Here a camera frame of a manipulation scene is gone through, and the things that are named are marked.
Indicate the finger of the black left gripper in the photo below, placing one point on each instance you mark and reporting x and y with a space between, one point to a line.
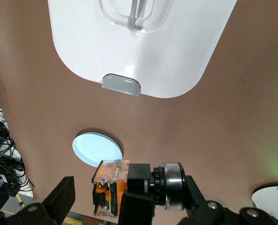
136 208

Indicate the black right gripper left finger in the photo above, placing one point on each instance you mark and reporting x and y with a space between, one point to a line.
59 199

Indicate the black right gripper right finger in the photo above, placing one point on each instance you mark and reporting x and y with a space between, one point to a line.
197 206

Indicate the orange black push-button switch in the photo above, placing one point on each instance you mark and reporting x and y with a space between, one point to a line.
110 173

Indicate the black electronics box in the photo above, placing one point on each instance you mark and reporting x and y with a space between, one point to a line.
0 189

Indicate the white lidded storage box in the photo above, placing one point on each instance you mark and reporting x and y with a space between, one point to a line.
152 58

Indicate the light blue round plate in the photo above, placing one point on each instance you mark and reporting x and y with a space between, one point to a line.
96 150

